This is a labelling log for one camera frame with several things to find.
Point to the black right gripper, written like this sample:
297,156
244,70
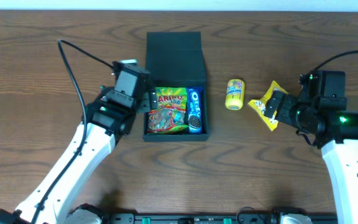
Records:
278,106

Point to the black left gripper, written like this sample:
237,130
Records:
148,101

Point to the green Haribo gummy bag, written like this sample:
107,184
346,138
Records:
169,116

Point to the blue Oreo cookie pack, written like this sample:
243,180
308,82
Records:
194,111

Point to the yellow Hacks candy bag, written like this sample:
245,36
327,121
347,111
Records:
259,106

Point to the yellow Mentos bottle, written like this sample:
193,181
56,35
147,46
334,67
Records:
235,94

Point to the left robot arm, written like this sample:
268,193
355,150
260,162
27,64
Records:
109,117

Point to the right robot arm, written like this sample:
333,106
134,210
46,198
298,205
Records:
336,135

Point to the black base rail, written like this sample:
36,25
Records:
87,213

